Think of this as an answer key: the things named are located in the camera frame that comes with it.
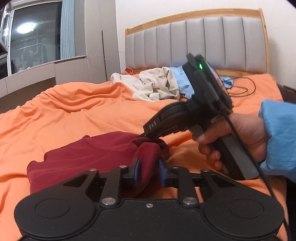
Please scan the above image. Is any dark red knit sweater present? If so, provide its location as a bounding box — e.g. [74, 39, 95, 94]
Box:
[27, 132, 170, 198]

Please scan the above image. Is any blue sleeved right forearm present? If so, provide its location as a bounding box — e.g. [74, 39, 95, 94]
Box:
[259, 100, 295, 182]

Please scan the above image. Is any person's right hand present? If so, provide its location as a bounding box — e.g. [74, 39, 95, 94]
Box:
[190, 113, 269, 171]

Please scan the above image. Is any light blue garment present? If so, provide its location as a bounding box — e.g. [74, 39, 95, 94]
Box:
[169, 66, 233, 99]

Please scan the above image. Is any beige crumpled garment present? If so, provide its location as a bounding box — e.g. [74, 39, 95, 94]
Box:
[110, 67, 181, 102]

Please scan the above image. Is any grey padded wooden headboard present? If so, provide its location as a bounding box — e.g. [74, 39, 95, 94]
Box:
[125, 9, 270, 77]

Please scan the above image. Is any orange bed duvet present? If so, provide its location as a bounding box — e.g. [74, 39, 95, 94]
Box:
[1, 74, 283, 240]

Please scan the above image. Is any grey built-in wardrobe unit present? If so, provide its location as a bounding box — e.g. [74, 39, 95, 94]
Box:
[1, 1, 120, 113]

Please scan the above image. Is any light blue curtain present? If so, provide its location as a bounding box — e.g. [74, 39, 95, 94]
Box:
[60, 0, 76, 59]

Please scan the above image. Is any window with dark glass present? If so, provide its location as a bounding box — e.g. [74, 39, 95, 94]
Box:
[1, 1, 62, 79]

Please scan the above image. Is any black cable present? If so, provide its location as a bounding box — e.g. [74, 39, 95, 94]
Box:
[220, 76, 292, 241]

